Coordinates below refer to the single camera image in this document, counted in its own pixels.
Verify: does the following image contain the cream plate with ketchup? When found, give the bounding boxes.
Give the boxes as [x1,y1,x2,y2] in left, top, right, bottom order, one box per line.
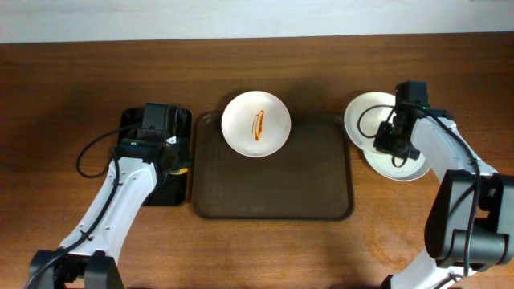
[344,92,395,153]

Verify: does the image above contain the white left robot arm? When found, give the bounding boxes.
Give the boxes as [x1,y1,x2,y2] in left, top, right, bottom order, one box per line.
[26,103,192,288]

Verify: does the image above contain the pink plate with ketchup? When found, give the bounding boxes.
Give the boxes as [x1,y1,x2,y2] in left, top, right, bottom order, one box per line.
[221,91,292,157]

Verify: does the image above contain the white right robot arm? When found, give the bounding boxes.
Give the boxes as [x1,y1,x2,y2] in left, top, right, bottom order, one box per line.
[373,81,513,288]

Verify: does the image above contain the white plate with food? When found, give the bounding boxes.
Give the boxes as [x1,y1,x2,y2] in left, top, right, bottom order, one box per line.
[363,151,430,181]

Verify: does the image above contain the yellow sponge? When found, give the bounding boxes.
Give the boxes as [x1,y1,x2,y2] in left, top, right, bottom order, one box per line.
[168,168,189,176]

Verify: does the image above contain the black plastic tray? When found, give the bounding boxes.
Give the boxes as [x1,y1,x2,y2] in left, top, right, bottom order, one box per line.
[116,106,192,206]

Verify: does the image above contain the brown plastic tray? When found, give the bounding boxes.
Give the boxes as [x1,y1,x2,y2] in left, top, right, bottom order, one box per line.
[191,113,354,221]

